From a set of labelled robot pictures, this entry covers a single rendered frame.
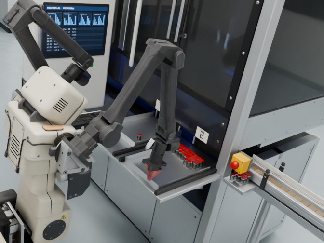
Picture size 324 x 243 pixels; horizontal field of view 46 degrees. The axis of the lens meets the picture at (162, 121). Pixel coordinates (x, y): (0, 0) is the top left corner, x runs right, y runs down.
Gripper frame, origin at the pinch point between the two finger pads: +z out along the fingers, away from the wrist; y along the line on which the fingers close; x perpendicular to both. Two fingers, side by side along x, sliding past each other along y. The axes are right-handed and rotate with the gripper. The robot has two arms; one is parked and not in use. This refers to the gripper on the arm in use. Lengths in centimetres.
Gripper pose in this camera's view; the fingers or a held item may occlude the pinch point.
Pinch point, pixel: (149, 178)
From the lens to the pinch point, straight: 174.1
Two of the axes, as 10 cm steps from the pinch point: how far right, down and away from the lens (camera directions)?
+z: -3.0, 8.9, 3.4
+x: -6.4, -4.5, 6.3
